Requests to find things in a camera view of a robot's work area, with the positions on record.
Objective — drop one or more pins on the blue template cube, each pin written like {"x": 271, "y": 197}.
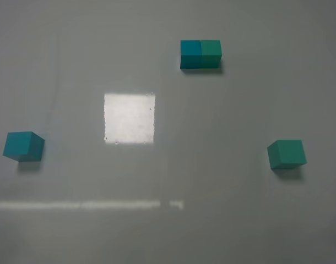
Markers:
{"x": 191, "y": 54}

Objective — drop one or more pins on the green template cube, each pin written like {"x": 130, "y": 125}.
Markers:
{"x": 211, "y": 54}

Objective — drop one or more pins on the green loose cube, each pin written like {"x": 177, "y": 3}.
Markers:
{"x": 286, "y": 154}

